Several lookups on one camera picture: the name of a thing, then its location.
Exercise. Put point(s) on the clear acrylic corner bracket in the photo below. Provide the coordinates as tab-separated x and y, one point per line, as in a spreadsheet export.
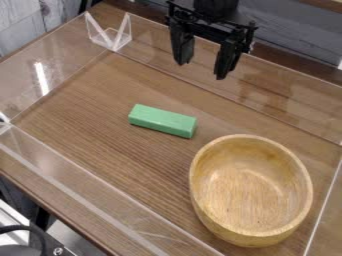
110	38

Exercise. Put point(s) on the light wooden bowl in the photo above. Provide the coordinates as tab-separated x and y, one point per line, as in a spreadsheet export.
251	190

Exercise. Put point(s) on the black metal bracket with screw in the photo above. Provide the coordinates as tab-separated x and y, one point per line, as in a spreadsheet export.
56	249

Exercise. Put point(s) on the clear acrylic tray wall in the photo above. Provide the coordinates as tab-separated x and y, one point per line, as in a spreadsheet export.
112	178

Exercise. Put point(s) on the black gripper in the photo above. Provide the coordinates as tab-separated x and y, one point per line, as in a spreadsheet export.
216	21

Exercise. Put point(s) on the green rectangular block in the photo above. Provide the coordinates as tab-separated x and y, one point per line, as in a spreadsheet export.
163	121

